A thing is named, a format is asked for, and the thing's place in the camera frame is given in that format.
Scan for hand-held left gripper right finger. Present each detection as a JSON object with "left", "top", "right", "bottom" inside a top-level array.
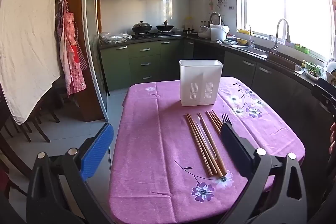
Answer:
[{"left": 220, "top": 123, "right": 308, "bottom": 224}]

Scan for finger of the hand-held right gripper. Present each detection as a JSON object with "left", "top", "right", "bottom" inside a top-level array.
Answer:
[
  {"left": 311, "top": 84, "right": 336, "bottom": 115},
  {"left": 318, "top": 77, "right": 336, "bottom": 94}
]

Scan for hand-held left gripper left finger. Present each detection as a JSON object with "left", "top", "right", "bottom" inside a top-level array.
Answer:
[{"left": 26, "top": 123, "right": 114, "bottom": 224}]

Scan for bunch of wooden chopsticks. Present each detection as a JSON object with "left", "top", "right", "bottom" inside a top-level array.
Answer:
[{"left": 184, "top": 110, "right": 227, "bottom": 178}]

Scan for white spoon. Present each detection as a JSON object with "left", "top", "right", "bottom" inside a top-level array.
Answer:
[{"left": 195, "top": 117, "right": 214, "bottom": 159}]

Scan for white plastic utensil holder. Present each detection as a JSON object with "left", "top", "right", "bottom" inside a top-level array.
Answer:
[{"left": 179, "top": 59, "right": 223, "bottom": 107}]

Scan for person's right hand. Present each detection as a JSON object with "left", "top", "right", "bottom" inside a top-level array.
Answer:
[{"left": 329, "top": 122, "right": 336, "bottom": 154}]

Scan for plate of food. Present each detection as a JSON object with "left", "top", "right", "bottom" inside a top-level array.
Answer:
[{"left": 303, "top": 68, "right": 324, "bottom": 81}]

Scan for green tray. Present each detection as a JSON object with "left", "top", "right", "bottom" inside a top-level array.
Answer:
[{"left": 294, "top": 43, "right": 310, "bottom": 54}]

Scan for pink floral tablecloth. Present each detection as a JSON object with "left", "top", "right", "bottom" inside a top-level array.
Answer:
[{"left": 108, "top": 76, "right": 306, "bottom": 224}]

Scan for dark lower cabinets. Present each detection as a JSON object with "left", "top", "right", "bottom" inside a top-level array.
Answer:
[{"left": 184, "top": 39, "right": 336, "bottom": 188}]

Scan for dark wooden chair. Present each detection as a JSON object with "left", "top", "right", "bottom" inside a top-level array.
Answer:
[{"left": 0, "top": 88, "right": 61, "bottom": 143}]

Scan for tall steel faucet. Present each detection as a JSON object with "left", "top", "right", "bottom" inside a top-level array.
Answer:
[{"left": 271, "top": 18, "right": 291, "bottom": 54}]

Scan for steel sink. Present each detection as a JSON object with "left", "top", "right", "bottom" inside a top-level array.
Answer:
[{"left": 231, "top": 44, "right": 268, "bottom": 58}]

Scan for small steel faucet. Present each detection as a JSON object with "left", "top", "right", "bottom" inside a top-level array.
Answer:
[{"left": 244, "top": 25, "right": 255, "bottom": 47}]

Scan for window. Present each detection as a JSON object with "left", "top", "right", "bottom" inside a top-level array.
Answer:
[{"left": 238, "top": 0, "right": 336, "bottom": 62}]

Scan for red checked apron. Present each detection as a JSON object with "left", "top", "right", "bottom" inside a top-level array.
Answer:
[{"left": 55, "top": 0, "right": 88, "bottom": 98}]

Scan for green lower cabinets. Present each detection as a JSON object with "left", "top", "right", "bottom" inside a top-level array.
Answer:
[{"left": 100, "top": 39, "right": 184, "bottom": 92}]

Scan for sliding glass door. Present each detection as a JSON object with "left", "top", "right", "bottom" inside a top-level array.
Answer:
[{"left": 83, "top": 0, "right": 111, "bottom": 125}]

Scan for clear plastic bag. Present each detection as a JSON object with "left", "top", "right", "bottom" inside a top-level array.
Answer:
[{"left": 99, "top": 32, "right": 132, "bottom": 45}]

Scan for white plastic bucket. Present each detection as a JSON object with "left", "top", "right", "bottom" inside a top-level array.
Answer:
[{"left": 209, "top": 25, "right": 230, "bottom": 41}]

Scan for white rice cooker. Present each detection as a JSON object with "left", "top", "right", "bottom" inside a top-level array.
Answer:
[{"left": 197, "top": 12, "right": 223, "bottom": 39}]

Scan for white hanging sheet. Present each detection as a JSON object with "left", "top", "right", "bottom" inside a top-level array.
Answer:
[{"left": 0, "top": 0, "right": 65, "bottom": 125}]

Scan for gas stove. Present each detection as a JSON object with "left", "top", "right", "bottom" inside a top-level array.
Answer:
[{"left": 131, "top": 31, "right": 176, "bottom": 38}]

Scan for black wok with lid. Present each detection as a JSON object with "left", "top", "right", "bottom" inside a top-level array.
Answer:
[{"left": 131, "top": 21, "right": 153, "bottom": 33}]

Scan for black wok with handle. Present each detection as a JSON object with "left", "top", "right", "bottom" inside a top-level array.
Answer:
[{"left": 156, "top": 21, "right": 175, "bottom": 31}]

